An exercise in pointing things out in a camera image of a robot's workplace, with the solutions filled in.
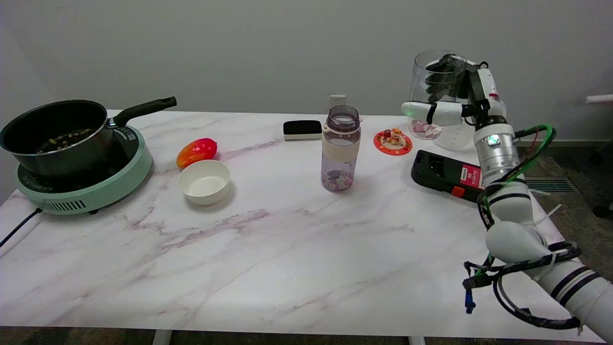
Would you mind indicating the clear plastic measuring cup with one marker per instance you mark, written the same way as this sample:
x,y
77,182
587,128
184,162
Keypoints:
x,y
420,79

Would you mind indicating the black and white board eraser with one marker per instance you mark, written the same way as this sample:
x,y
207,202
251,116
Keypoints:
x,y
302,128

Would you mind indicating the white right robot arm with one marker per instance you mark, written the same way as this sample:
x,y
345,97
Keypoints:
x,y
498,155

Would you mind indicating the mint green induction cooker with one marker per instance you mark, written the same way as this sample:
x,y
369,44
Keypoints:
x,y
98,194

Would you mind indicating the clear bottle with beige sleeve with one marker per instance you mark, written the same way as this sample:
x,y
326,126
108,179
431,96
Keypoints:
x,y
340,151

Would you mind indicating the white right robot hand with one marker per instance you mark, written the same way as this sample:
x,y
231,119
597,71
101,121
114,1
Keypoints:
x,y
486,91

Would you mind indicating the white wall outlet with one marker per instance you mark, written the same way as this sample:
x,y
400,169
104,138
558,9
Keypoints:
x,y
337,100

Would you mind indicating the small colourful toy figurine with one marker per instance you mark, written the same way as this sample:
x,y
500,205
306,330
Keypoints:
x,y
394,136

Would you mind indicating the grey floor vent grille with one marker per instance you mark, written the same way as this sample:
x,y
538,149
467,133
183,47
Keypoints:
x,y
550,184

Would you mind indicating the red round coaster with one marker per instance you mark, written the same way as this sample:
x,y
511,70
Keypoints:
x,y
400,147

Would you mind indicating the red orange toy mango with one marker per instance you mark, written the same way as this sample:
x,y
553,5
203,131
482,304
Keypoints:
x,y
196,151

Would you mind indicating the black power strip red label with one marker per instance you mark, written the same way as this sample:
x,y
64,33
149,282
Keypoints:
x,y
443,172

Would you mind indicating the white table leg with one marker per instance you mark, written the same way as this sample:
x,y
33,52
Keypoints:
x,y
416,340
162,338

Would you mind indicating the white bar at wall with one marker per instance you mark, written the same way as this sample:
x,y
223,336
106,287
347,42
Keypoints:
x,y
601,98

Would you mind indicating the white round bowl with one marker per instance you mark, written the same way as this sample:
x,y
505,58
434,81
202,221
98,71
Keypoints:
x,y
204,184

